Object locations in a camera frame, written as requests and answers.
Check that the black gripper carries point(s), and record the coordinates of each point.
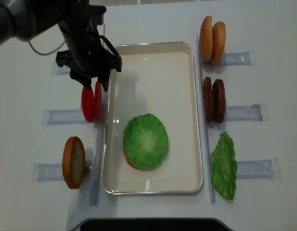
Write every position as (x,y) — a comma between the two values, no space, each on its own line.
(89,54)

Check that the red tomato slice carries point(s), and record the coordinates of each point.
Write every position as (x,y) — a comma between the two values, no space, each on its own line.
(87,102)
(97,100)

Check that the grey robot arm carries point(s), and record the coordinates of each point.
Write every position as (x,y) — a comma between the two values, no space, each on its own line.
(26,19)

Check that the green lettuce leaf on tray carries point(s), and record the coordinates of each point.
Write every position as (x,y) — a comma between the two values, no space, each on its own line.
(145,134)

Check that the brown meat patty far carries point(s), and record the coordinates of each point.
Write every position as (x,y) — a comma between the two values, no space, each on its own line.
(208,98)

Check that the brown meat patty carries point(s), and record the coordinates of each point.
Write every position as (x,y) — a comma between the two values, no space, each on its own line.
(208,98)
(219,101)

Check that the brown meat patty near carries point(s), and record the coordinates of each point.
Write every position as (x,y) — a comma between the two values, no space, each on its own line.
(219,101)

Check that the green lettuce leaf standing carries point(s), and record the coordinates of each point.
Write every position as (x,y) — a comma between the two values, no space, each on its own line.
(224,167)

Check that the white rectangular tray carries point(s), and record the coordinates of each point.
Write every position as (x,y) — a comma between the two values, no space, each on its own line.
(158,79)

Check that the bun slice standing left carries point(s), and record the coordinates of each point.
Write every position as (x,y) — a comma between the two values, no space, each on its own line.
(73,163)

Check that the bottom bun slice on tray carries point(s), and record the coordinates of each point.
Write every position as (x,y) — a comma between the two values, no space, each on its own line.
(143,163)

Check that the clear acrylic rack left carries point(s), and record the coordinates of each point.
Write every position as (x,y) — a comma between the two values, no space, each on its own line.
(54,172)

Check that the clear acrylic rack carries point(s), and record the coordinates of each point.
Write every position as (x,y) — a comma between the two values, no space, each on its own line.
(54,172)
(259,169)

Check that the sesame bun top rear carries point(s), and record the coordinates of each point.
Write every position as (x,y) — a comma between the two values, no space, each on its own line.
(206,40)

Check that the sesame bun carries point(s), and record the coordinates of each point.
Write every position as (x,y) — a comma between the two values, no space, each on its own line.
(206,40)
(219,39)

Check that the sesame bun top front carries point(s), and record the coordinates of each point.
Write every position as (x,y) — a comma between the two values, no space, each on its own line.
(219,39)

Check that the black base panel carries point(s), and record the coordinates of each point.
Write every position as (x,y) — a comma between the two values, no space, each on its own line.
(151,224)

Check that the clear acrylic rack right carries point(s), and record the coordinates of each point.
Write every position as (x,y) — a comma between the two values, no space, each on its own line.
(259,169)

